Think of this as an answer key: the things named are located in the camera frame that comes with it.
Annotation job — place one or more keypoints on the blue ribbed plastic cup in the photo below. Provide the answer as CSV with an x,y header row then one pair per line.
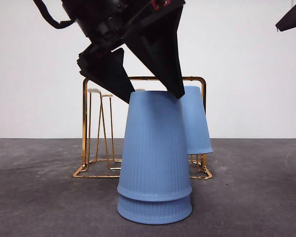
x,y
154,143
197,123
154,212

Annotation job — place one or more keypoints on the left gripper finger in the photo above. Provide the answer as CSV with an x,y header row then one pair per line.
x,y
162,54
106,71

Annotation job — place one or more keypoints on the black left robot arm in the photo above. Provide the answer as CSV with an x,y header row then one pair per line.
x,y
93,12

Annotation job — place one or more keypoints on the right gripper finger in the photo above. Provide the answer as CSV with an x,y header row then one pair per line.
x,y
294,17

